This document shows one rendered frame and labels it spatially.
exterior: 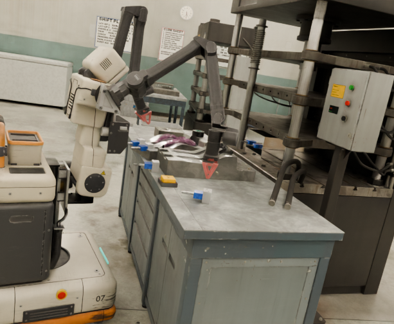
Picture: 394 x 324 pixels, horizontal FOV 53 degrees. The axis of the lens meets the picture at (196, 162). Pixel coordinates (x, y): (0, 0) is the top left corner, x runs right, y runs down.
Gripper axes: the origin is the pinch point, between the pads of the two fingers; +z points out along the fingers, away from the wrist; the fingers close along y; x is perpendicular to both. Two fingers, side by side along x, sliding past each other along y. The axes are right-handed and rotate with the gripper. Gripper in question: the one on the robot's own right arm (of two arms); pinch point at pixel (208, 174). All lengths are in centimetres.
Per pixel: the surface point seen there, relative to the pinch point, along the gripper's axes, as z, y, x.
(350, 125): -26, 40, -67
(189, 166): 6.3, 31.6, 10.5
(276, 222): 12.9, -9.3, -31.2
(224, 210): 12.7, -6.6, -9.3
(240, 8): -91, 162, -2
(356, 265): 70, 87, -107
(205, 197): 9.7, -2.2, -0.2
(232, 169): 6.2, 40.4, -11.7
